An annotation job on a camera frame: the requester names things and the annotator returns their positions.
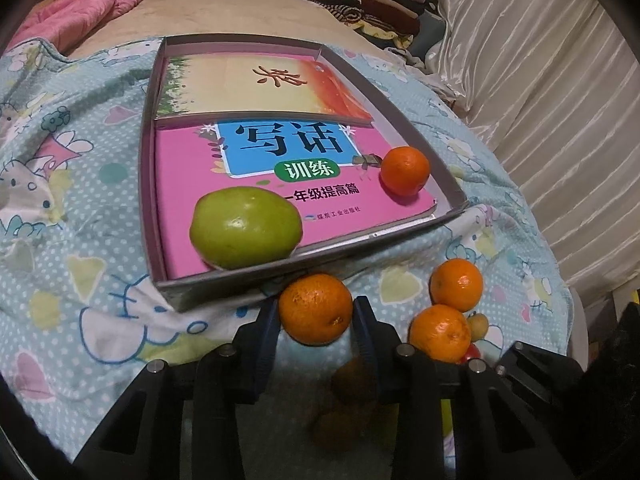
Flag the small brown fruit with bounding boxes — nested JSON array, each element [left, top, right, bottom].
[[331, 357, 376, 403], [312, 402, 378, 448]]

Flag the beige bed sheet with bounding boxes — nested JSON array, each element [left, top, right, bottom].
[[65, 0, 391, 61]]

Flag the blue cat print blanket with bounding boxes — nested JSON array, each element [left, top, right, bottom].
[[0, 37, 571, 480]]

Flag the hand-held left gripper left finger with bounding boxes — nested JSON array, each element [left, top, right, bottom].
[[75, 300, 283, 480]]

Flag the orange tangerine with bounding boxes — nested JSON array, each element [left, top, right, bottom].
[[380, 146, 432, 197], [430, 258, 485, 313], [408, 304, 472, 364], [278, 273, 354, 346]]

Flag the pink book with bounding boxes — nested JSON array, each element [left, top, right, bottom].
[[154, 117, 437, 281]]

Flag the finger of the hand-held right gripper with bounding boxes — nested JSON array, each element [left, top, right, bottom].
[[497, 341, 586, 401]]

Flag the crumpled patterned cloth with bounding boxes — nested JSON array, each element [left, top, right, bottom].
[[385, 42, 461, 106]]

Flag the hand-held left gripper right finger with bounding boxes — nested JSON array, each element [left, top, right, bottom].
[[352, 296, 576, 480]]

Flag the small yellow fruit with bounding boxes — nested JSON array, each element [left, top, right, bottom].
[[467, 312, 490, 343]]

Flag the grey cardboard box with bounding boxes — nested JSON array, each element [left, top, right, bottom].
[[139, 35, 471, 313]]

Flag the pile of folded clothes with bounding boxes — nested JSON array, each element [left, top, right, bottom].
[[287, 0, 441, 51]]

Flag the white satin curtain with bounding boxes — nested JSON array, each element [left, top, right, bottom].
[[425, 0, 640, 301]]

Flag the pink quilt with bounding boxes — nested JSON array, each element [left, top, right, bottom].
[[7, 0, 146, 53]]

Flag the green apple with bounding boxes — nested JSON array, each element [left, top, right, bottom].
[[189, 186, 304, 270]]

